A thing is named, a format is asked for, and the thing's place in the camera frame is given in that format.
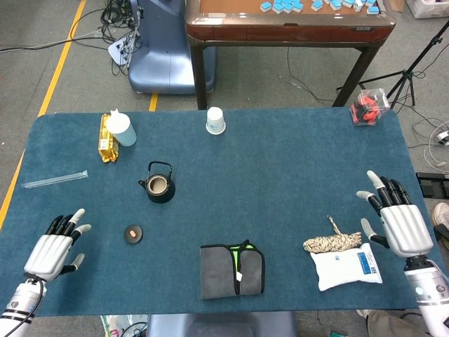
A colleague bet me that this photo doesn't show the printed plastic bag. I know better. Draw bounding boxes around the printed plastic bag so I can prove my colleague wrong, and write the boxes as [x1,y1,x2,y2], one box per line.
[100,315,148,337]

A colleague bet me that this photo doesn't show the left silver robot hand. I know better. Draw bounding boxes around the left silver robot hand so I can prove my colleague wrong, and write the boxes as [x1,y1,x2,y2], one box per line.
[23,208,93,282]

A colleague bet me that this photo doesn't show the white storage box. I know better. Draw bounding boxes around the white storage box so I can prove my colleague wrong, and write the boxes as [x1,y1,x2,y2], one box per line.
[406,0,449,19]

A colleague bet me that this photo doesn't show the white charger with cable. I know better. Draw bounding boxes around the white charger with cable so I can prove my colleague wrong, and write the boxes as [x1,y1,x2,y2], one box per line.
[422,121,449,168]

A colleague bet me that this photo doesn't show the brown mahjong table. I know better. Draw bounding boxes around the brown mahjong table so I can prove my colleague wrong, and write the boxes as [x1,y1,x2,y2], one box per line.
[185,0,397,110]

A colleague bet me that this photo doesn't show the white power strip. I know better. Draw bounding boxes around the white power strip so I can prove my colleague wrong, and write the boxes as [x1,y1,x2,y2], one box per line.
[107,33,136,67]

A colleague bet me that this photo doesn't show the blue felt table mat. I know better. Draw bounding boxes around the blue felt table mat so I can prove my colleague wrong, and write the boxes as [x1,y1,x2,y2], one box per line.
[0,107,439,319]

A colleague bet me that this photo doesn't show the grey folded towel black trim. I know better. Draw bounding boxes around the grey folded towel black trim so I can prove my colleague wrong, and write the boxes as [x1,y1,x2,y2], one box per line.
[200,239,266,300]

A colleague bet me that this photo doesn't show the black tripod stand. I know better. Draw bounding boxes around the black tripod stand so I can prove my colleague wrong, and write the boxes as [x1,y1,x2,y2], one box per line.
[336,20,449,110]

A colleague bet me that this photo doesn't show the light blue plastic cup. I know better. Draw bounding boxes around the light blue plastic cup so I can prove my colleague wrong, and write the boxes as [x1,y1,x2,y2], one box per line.
[107,109,138,147]

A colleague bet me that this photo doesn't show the black foot pedal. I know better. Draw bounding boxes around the black foot pedal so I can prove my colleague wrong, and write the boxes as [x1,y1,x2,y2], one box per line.
[415,171,449,199]

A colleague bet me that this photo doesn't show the black lid with orange knob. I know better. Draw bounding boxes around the black lid with orange knob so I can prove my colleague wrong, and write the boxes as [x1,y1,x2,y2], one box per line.
[123,224,144,245]

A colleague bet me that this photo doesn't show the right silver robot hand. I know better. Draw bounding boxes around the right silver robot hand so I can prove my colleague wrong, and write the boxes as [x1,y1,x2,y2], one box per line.
[356,170,434,261]

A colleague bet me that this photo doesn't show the grey trouser leg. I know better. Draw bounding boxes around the grey trouser leg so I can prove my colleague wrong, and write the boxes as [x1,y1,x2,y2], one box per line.
[366,308,432,337]

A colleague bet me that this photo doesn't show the gold foil packet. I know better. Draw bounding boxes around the gold foil packet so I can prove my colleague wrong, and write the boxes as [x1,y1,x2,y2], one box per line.
[98,112,121,164]

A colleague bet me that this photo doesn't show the clear box red black parts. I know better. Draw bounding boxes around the clear box red black parts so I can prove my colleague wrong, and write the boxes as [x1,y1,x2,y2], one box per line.
[349,88,391,128]

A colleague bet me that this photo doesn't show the clear plastic tube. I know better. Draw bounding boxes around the clear plastic tube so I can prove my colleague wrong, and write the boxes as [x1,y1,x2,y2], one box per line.
[21,170,89,190]

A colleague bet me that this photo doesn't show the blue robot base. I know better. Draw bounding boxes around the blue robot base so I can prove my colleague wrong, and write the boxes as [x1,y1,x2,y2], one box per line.
[128,0,217,95]

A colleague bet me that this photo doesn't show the braided beige rope bundle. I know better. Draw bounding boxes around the braided beige rope bundle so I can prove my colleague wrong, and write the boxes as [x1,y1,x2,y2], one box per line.
[302,214,363,254]

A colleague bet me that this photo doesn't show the white paper cup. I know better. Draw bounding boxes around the white paper cup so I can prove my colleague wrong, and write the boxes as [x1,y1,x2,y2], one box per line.
[205,107,227,136]

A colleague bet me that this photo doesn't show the white packet blue print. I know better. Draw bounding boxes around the white packet blue print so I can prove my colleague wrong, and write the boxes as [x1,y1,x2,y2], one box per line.
[310,242,384,292]

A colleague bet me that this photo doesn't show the black cable bundle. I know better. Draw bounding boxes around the black cable bundle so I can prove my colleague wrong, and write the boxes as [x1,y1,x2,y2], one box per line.
[69,0,143,77]

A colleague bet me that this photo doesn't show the black teapot with handle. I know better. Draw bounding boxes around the black teapot with handle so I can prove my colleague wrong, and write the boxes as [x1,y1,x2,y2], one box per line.
[138,161,176,204]

